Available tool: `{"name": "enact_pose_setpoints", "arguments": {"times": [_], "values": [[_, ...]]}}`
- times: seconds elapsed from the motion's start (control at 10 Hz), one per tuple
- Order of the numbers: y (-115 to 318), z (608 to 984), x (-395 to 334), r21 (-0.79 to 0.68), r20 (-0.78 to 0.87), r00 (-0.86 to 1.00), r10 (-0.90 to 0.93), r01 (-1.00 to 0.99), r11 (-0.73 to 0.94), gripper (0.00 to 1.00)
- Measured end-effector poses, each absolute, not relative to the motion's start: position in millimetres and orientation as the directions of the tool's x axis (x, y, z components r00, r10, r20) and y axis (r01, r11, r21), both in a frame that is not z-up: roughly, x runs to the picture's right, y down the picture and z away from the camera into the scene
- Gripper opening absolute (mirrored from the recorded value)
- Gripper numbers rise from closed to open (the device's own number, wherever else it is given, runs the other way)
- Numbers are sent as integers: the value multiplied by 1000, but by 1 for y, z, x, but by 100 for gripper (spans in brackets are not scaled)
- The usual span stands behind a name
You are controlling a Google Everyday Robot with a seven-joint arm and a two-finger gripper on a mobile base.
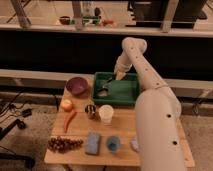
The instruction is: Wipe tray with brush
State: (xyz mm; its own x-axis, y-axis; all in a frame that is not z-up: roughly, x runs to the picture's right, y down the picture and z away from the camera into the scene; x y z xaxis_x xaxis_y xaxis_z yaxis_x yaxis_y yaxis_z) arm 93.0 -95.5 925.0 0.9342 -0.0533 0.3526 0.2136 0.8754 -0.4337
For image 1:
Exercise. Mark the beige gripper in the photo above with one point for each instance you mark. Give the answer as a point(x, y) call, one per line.
point(123, 65)

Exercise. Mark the black dish brush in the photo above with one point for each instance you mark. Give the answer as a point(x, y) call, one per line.
point(103, 91)

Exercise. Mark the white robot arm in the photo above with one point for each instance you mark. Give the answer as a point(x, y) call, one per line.
point(157, 109)

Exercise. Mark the green plastic tray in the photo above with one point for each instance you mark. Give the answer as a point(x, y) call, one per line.
point(120, 92)

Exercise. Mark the red background object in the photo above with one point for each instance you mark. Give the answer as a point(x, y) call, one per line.
point(107, 23)

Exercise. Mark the white plastic cup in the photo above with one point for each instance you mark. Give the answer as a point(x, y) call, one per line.
point(106, 113)

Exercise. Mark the purple bowl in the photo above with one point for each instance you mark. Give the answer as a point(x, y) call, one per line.
point(77, 85)

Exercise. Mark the striped small cup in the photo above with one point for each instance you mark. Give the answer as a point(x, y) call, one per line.
point(91, 111)

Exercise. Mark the green background box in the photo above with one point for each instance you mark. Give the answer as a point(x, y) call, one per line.
point(91, 20)

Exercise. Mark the yellow red apple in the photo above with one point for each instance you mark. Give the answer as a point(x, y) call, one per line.
point(66, 105)

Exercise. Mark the orange carrot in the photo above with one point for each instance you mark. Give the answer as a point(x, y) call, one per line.
point(69, 117)

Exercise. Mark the dark red background bowl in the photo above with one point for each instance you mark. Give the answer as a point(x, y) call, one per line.
point(64, 20)

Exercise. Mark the small blue cup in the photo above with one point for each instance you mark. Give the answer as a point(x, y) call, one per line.
point(113, 144)

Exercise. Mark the blue sponge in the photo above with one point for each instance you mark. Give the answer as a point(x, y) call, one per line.
point(92, 143)

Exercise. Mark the light blue cloth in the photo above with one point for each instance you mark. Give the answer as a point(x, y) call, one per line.
point(134, 144)

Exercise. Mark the bunch of dark grapes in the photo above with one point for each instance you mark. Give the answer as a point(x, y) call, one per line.
point(63, 145)

